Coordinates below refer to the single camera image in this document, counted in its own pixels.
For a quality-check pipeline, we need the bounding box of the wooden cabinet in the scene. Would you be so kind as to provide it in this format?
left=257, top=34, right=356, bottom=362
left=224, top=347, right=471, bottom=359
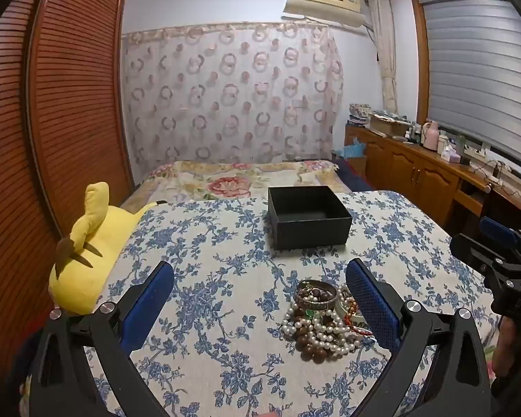
left=344, top=124, right=521, bottom=244

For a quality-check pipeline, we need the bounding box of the blue plastic bag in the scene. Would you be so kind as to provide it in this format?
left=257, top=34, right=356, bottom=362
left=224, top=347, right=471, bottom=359
left=333, top=137, right=367, bottom=160

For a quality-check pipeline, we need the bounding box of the black square box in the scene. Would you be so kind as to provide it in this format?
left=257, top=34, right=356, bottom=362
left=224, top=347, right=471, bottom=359
left=267, top=185, right=353, bottom=253

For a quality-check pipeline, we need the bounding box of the cardboard box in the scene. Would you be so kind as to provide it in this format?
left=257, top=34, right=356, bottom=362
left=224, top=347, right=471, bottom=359
left=368, top=113, right=411, bottom=138

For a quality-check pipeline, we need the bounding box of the pink thermos jug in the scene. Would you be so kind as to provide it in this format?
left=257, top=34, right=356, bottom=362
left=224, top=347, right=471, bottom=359
left=420, top=119, right=440, bottom=150

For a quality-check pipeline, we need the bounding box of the person's right hand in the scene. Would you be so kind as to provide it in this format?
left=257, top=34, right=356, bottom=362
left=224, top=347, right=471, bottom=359
left=491, top=315, right=519, bottom=383

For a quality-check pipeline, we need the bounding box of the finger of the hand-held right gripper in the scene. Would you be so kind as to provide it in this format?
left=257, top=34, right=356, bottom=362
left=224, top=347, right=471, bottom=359
left=479, top=216, right=521, bottom=265
left=450, top=233, right=504, bottom=288

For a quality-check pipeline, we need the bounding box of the wooden louvered wardrobe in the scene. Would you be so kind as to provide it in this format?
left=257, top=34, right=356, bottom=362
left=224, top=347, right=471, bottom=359
left=0, top=0, right=135, bottom=400

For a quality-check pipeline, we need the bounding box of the grey window blind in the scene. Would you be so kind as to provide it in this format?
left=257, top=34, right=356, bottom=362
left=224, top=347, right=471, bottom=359
left=419, top=0, right=521, bottom=170

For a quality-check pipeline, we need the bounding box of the beige tied curtain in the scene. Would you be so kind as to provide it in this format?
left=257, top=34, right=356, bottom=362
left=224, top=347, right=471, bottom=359
left=367, top=0, right=399, bottom=116

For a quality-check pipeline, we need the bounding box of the yellow plush toy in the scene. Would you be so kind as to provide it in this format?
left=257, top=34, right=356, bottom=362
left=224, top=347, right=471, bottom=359
left=48, top=181, right=168, bottom=317

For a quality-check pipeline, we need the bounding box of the pale jade bangle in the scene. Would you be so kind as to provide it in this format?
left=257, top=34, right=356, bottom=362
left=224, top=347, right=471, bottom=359
left=333, top=287, right=357, bottom=318

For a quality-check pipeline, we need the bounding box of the patterned fabric pile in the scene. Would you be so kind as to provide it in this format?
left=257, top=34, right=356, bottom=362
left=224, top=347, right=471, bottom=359
left=348, top=103, right=372, bottom=125

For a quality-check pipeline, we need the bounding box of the red bead bracelet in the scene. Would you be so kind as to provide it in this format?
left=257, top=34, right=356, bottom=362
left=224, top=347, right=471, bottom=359
left=343, top=295, right=374, bottom=338

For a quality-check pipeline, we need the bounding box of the floral bed blanket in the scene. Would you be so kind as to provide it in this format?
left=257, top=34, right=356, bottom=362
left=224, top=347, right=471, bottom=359
left=122, top=160, right=352, bottom=213

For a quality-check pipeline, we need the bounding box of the ring patterned sheer curtain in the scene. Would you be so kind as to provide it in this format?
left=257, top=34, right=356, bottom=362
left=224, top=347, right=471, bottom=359
left=121, top=22, right=346, bottom=174

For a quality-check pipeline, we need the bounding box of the blue floral cloth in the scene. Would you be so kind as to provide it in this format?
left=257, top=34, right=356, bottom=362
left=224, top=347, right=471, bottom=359
left=84, top=190, right=500, bottom=417

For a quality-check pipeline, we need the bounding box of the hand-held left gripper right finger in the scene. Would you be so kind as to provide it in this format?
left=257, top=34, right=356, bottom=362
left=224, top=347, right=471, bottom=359
left=346, top=258, right=496, bottom=417

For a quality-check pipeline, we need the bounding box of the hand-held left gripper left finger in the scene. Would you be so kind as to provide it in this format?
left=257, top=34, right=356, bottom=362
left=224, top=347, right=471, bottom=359
left=28, top=261, right=175, bottom=417

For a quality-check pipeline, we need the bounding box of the wall air conditioner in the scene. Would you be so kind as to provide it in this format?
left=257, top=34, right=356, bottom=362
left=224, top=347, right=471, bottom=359
left=282, top=0, right=367, bottom=29

